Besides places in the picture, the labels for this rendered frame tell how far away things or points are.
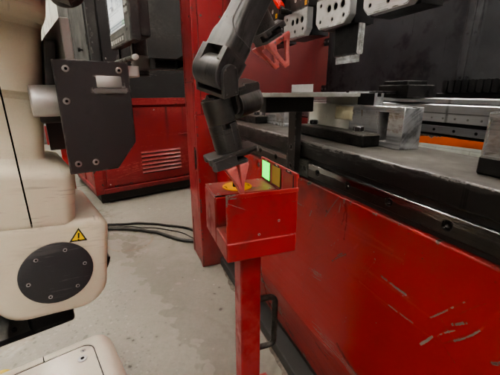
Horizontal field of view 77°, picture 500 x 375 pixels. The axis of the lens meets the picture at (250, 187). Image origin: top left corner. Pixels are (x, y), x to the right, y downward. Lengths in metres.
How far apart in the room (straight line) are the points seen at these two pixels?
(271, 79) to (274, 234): 1.25
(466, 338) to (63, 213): 0.66
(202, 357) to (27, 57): 1.17
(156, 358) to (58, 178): 1.03
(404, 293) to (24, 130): 0.71
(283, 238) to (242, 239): 0.09
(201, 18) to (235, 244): 1.27
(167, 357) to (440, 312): 1.06
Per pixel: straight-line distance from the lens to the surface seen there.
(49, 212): 0.56
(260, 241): 0.67
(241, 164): 0.61
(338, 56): 1.02
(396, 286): 0.70
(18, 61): 0.57
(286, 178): 0.69
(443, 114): 1.05
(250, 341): 0.92
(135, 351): 1.50
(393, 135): 0.81
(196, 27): 1.70
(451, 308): 0.64
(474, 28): 1.37
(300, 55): 1.90
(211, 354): 1.42
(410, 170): 0.62
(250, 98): 0.64
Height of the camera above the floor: 1.00
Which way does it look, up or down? 17 degrees down
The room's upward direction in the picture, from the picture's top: straight up
